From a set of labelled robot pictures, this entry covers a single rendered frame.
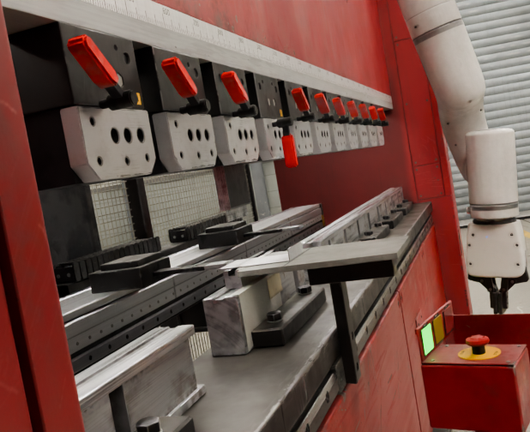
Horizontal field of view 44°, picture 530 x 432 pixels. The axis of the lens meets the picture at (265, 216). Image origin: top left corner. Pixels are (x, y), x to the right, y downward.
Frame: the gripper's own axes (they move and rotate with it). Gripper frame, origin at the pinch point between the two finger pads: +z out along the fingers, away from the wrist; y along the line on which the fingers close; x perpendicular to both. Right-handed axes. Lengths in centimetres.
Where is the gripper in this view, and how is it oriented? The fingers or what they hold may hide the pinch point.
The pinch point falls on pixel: (499, 302)
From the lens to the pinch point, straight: 129.6
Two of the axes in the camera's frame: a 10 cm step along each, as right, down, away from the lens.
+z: 1.0, 9.9, 1.2
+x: 5.3, -1.5, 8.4
